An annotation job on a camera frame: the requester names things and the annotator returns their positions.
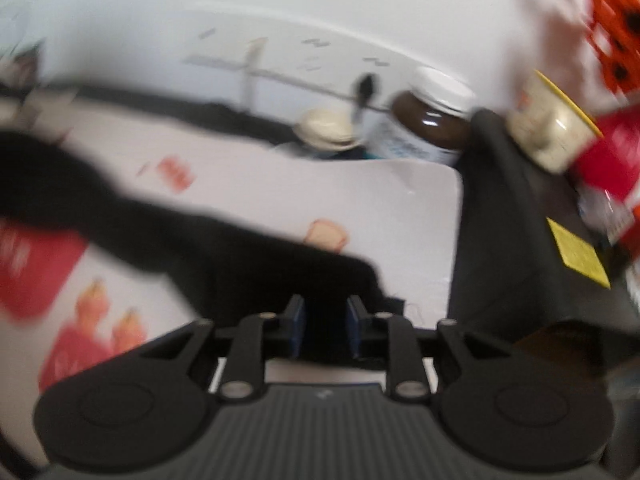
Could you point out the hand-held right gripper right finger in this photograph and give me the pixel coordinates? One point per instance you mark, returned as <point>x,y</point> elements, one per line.
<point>354,327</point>

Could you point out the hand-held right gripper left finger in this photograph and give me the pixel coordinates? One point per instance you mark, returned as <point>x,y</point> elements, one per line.
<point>298,325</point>

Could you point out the black pants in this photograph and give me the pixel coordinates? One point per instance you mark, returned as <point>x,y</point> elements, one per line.
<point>200,250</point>

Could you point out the white printed mat with red patches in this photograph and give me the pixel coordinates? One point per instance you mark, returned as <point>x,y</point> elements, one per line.
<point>250,195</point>

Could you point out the black case with yellow label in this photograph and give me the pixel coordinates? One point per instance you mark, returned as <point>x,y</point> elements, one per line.
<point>510,240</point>

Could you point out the brown supplement bottle white lid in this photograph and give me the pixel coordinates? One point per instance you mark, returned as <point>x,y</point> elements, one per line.
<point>430,120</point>

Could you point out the black desk pad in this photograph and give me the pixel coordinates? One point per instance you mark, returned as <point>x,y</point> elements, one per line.
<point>200,110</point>

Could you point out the black power plug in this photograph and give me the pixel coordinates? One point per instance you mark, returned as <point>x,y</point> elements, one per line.
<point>365,87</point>

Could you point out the cream printed mug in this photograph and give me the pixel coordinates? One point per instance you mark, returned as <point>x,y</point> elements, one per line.
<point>550,125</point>

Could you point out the red packet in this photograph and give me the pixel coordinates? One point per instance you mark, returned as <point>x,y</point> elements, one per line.
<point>612,160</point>

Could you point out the orange floral cloth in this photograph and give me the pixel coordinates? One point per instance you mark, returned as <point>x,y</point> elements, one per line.
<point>612,25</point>

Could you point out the white wall socket panel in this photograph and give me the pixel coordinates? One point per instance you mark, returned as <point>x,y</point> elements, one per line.
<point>300,55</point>

